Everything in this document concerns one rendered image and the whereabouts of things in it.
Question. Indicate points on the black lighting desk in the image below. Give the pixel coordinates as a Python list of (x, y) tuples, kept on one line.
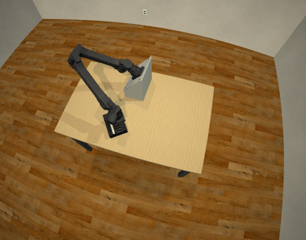
[(116, 130)]

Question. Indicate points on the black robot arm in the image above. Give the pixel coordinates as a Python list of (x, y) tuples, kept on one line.
[(122, 65)]

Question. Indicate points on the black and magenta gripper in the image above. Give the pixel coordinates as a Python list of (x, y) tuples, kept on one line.
[(121, 116)]

